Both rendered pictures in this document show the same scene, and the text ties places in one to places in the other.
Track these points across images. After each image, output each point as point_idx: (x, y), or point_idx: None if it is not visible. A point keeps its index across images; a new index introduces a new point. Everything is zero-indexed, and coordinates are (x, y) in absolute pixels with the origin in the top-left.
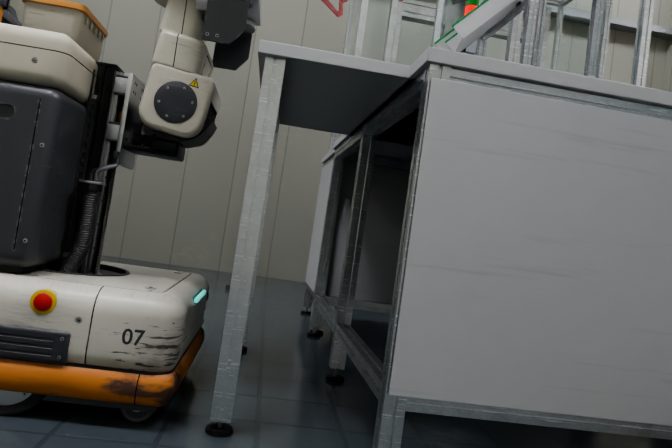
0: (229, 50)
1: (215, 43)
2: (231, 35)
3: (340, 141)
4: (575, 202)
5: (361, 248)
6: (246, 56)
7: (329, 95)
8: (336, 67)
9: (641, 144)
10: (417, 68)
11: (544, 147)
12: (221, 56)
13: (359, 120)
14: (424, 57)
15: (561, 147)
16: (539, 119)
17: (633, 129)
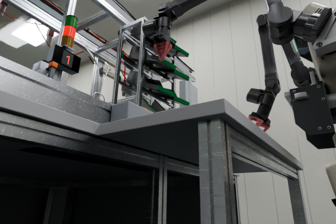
0: (314, 116)
1: (329, 110)
2: (316, 143)
3: (17, 111)
4: (184, 219)
5: None
6: (297, 122)
7: (238, 164)
8: (262, 171)
9: (166, 193)
10: (235, 174)
11: (196, 201)
12: (323, 122)
13: (172, 155)
14: (238, 173)
15: (191, 200)
16: (199, 191)
17: (169, 189)
